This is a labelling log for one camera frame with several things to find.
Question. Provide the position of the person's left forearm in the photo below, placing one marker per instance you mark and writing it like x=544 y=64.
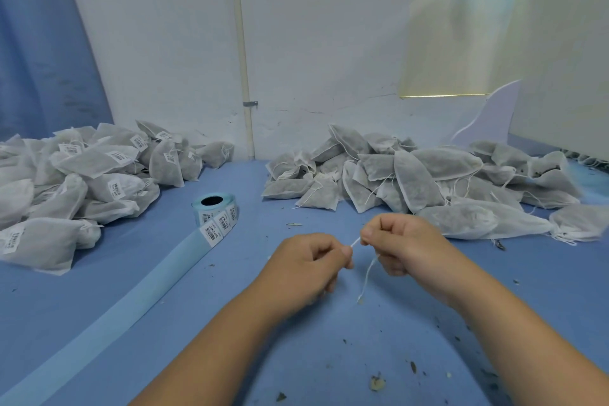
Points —
x=205 y=358

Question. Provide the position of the person's right forearm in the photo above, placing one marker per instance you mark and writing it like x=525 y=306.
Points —
x=538 y=349

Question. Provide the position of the large beige panel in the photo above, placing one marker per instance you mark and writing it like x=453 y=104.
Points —
x=566 y=49

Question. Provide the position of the person's left hand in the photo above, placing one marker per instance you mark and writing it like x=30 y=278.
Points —
x=300 y=272

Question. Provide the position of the pile of labelled herb bags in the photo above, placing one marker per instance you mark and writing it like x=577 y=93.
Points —
x=86 y=187

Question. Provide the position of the white wall pipe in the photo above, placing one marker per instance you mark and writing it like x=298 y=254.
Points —
x=243 y=39

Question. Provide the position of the person's right hand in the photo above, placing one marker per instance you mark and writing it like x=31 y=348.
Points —
x=409 y=249

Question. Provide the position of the dried herb crumb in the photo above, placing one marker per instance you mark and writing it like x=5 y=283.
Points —
x=378 y=382

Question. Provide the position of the blue label roll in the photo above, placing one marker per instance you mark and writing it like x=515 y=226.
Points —
x=124 y=301

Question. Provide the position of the blue curtain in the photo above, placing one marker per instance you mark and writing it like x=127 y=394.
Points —
x=43 y=39

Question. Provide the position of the white curved board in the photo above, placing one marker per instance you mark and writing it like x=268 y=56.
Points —
x=495 y=115

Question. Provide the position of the grey pipe clamp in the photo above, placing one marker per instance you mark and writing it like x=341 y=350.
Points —
x=250 y=103

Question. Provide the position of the white sachet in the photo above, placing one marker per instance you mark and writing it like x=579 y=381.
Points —
x=367 y=277

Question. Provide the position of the pile of unlabelled herb bags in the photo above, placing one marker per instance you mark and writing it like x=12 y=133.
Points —
x=428 y=182

